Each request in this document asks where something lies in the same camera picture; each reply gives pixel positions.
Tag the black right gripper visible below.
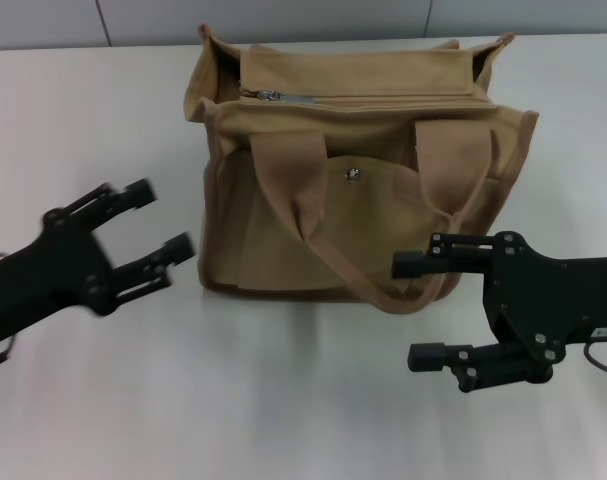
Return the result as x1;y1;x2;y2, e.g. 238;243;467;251
391;230;607;394

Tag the khaki canvas food bag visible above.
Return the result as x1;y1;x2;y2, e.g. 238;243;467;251
184;23;539;315

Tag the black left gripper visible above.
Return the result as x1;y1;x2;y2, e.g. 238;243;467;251
0;177;197;354

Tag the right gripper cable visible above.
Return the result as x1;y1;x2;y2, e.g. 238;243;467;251
584;339;607;379

